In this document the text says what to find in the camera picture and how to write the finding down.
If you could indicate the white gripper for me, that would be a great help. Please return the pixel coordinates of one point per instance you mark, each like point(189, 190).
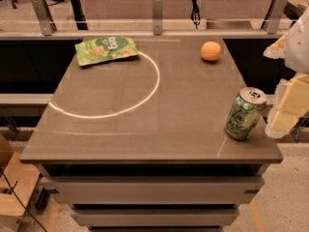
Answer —
point(298, 48)

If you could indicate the green soda can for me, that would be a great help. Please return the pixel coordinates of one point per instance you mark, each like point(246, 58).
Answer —
point(245, 112)

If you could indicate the green rice chip bag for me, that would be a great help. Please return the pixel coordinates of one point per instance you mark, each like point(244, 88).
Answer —
point(105, 49)

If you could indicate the orange fruit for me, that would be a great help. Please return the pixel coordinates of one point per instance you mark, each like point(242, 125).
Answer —
point(210, 51)

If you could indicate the grey drawer cabinet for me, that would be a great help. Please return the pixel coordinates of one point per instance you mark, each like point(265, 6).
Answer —
point(161, 115)

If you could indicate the black table leg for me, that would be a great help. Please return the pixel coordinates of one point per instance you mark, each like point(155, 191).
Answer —
point(79, 17)

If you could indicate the lower grey drawer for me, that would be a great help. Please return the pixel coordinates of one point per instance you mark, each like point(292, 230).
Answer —
point(155, 217)

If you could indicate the grey drawer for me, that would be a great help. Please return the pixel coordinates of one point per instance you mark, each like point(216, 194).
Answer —
point(153, 191)
point(155, 217)

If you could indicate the upper grey drawer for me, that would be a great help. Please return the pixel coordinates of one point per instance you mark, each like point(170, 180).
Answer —
point(153, 191)

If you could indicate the cardboard box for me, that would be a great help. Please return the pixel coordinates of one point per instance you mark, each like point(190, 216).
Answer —
point(17, 184)

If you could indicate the right metal bracket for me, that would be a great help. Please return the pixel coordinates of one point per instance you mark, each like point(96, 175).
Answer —
point(277, 9)

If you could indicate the metal bracket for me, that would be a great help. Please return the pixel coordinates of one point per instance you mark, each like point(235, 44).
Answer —
point(277, 9)
point(44, 17)
point(157, 16)

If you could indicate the middle metal bracket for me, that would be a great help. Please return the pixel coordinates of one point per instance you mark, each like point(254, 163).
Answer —
point(157, 16)

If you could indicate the left metal bracket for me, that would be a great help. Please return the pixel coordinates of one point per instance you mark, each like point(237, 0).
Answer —
point(44, 17)

